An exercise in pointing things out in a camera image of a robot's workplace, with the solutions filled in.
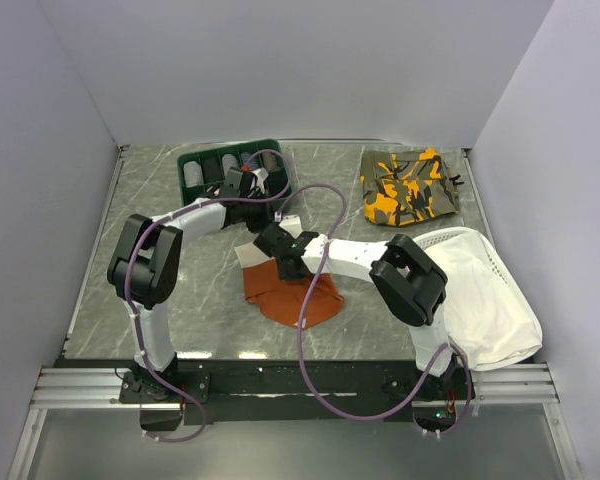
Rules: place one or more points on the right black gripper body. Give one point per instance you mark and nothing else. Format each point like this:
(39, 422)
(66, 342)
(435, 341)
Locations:
(285, 275)

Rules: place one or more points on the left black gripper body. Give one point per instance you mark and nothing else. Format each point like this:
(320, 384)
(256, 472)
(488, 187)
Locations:
(256, 215)

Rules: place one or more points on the orange underwear beige waistband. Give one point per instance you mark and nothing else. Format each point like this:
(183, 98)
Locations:
(281, 301)

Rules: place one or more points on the green divided organizer tray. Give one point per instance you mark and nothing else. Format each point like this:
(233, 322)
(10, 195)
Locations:
(274, 183)

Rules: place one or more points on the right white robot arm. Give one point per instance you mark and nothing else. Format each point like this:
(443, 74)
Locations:
(411, 284)

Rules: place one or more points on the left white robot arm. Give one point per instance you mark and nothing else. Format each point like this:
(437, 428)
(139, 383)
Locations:
(145, 264)

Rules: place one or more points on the brown rolled sock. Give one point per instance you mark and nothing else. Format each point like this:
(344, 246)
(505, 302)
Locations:
(270, 162)

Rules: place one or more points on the white grey rolled sock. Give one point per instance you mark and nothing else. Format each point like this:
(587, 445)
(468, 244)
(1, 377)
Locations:
(229, 161)

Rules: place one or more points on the dark grey rolled sock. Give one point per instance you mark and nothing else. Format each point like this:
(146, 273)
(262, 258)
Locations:
(211, 170)

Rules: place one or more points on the grey striped rolled sock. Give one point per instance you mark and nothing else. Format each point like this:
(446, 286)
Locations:
(192, 174)

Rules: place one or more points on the camouflage orange shorts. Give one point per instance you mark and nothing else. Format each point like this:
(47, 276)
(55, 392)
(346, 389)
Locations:
(406, 188)

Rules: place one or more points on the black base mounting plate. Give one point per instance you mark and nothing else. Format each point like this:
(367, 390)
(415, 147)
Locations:
(214, 391)

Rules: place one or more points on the white laundry basket with cloth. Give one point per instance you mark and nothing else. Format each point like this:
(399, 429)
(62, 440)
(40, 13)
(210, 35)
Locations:
(486, 313)

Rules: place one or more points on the aluminium rail frame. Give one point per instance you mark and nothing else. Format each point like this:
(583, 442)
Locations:
(99, 388)

